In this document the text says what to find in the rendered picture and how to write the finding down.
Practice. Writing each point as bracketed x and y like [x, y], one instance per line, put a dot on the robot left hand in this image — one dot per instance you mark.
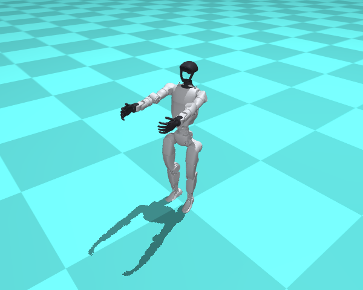
[174, 122]

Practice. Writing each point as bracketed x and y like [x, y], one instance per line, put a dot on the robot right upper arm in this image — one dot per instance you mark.
[166, 90]

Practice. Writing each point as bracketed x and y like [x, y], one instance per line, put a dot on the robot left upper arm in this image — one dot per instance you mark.
[199, 100]

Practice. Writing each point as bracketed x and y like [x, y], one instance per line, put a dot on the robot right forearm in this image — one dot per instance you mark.
[144, 104]

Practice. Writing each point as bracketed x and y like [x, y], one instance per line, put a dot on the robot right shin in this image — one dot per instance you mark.
[173, 179]

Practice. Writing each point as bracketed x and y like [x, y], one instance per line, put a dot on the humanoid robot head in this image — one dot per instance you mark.
[189, 67]

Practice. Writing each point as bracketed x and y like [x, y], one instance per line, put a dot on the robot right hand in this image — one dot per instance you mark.
[128, 109]

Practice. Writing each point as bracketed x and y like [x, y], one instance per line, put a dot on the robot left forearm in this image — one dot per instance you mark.
[188, 112]

